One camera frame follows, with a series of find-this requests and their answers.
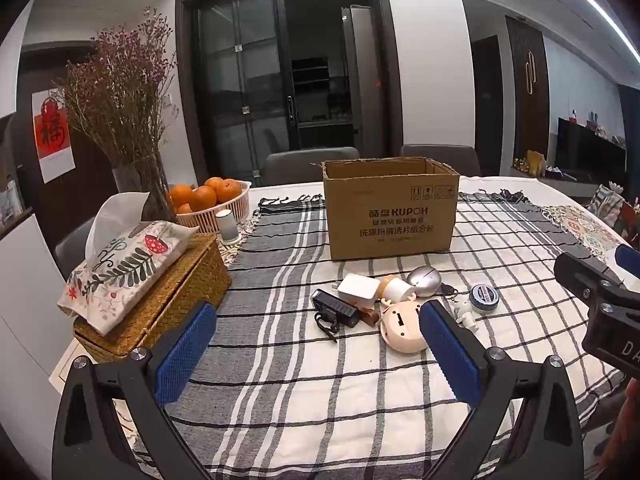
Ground brown cardboard box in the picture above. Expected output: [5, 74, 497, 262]
[321, 156, 461, 262]

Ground red and white wall calendar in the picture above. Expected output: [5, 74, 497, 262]
[31, 87, 76, 184]

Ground white and wooden toy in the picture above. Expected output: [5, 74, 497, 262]
[375, 276, 420, 306]

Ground white figure keychain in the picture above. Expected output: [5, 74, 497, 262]
[440, 282, 481, 333]

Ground printed fabric tissue cover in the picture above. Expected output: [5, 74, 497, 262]
[57, 220, 200, 337]

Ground person's right hand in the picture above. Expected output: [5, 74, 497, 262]
[599, 378, 640, 472]

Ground white fruit basket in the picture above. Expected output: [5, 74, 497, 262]
[170, 180, 252, 234]

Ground pink deer piggy bank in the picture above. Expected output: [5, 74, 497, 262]
[379, 296, 432, 353]

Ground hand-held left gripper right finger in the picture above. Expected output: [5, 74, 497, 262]
[418, 299, 586, 480]

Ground plaid gift bag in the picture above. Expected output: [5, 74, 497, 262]
[587, 184, 626, 226]

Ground white tissue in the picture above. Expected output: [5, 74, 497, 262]
[85, 191, 151, 261]

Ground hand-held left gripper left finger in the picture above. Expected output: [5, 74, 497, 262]
[52, 302, 217, 480]

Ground small white cylinder device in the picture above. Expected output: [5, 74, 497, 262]
[215, 208, 241, 246]

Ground grey refrigerator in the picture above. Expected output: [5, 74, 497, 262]
[341, 4, 373, 133]

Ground white cabinet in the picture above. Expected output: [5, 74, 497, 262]
[0, 215, 76, 411]

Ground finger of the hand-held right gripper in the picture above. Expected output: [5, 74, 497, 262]
[615, 243, 640, 279]
[553, 252, 627, 307]

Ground black television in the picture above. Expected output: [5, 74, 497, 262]
[557, 117, 628, 176]

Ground brown wooden door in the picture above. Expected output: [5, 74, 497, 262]
[10, 42, 118, 246]

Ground silver egg-shaped case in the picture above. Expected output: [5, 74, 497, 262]
[406, 266, 443, 303]

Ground grey white plaid tablecloth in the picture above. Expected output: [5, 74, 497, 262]
[127, 190, 626, 480]

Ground white paper sheet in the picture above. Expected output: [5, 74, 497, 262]
[48, 337, 93, 396]

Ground grey dining chair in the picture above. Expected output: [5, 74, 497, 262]
[263, 147, 361, 187]
[400, 144, 482, 177]
[54, 217, 98, 281]

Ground glass vase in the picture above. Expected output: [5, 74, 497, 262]
[111, 152, 176, 223]

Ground ceiling light strip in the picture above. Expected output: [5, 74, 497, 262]
[537, 0, 640, 61]

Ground black charger with strap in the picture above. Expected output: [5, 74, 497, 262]
[311, 287, 360, 343]

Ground small round tin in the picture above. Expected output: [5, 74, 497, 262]
[469, 283, 501, 315]

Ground woven straw basket box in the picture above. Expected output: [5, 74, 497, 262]
[73, 232, 232, 365]

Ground dried purple flowers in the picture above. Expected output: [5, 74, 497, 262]
[52, 7, 178, 171]

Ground television cabinet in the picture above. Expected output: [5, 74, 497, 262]
[510, 160, 601, 197]

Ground dark wardrobe door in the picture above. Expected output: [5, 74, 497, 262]
[505, 15, 548, 176]

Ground white power adapter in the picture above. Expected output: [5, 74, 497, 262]
[337, 274, 379, 307]

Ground dark glass sliding door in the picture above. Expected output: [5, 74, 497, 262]
[182, 0, 386, 181]

